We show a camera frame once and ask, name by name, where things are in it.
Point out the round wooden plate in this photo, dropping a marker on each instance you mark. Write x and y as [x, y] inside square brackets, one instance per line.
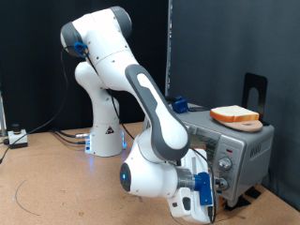
[247, 126]

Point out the thin metal stand leg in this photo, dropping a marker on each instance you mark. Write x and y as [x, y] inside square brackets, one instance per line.
[2, 115]

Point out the dark grey backdrop curtain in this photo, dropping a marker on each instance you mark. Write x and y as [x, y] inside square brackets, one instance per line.
[250, 37]

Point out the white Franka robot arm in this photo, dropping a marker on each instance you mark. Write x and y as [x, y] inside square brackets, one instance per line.
[103, 140]

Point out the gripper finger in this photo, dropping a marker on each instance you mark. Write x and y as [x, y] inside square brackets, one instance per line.
[216, 189]
[216, 180]

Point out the silver oven knob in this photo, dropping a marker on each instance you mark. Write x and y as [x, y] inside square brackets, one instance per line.
[223, 184]
[225, 163]

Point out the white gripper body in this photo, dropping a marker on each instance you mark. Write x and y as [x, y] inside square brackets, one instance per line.
[187, 209]

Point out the emergency stop button box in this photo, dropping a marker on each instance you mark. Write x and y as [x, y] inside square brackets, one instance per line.
[18, 139]

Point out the silver toaster oven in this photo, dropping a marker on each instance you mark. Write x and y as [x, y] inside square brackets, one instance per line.
[237, 140]

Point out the black foam pad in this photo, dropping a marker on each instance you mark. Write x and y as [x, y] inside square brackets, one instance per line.
[237, 203]
[253, 192]

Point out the grey metal pole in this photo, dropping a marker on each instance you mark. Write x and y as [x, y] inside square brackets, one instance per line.
[169, 47]

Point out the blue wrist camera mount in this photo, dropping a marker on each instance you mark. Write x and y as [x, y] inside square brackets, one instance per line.
[203, 187]

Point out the black metal bookend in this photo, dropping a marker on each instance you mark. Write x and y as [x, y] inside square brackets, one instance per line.
[250, 81]

